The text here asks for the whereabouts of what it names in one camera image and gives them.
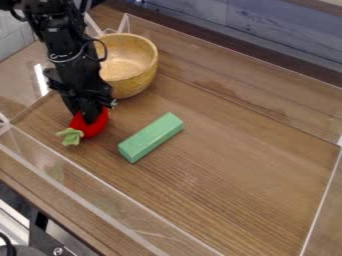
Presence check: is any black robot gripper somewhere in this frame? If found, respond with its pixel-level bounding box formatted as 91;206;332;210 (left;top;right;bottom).
43;56;116;124

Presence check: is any red plush strawberry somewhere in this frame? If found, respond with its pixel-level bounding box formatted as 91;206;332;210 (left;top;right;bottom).
56;108;108;146

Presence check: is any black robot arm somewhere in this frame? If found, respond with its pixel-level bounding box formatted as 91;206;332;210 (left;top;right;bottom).
0;0;116;124

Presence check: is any wooden bowl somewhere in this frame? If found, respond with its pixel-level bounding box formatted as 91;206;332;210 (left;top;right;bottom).
100;33;159;99

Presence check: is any green rectangular block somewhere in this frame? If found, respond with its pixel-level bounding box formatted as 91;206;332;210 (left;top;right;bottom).
117;112;184;163

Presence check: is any clear acrylic tray wall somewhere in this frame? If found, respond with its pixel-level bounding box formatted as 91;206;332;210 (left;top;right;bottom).
0;14;342;256

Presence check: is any black cable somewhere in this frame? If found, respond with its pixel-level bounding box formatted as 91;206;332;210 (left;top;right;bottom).
0;232;19;256

